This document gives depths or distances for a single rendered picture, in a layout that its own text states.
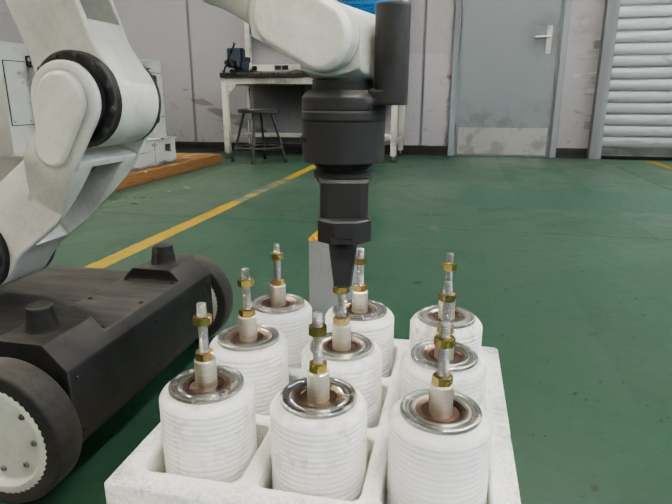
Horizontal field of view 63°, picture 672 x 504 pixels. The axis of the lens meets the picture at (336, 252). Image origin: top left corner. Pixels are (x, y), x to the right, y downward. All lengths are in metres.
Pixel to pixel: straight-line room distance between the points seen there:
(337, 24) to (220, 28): 5.59
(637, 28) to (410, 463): 5.37
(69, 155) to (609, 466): 0.93
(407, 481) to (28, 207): 0.75
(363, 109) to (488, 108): 5.04
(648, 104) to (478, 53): 1.56
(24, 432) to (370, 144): 0.59
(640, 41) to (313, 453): 5.40
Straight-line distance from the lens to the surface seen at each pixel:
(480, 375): 0.63
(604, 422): 1.09
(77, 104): 0.89
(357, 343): 0.66
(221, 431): 0.57
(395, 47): 0.56
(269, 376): 0.67
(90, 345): 0.90
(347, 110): 0.55
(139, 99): 0.94
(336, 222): 0.55
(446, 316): 0.63
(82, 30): 0.94
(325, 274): 0.91
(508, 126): 5.60
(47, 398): 0.82
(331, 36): 0.54
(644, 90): 5.75
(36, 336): 0.89
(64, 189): 0.95
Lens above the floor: 0.53
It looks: 16 degrees down
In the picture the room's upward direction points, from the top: straight up
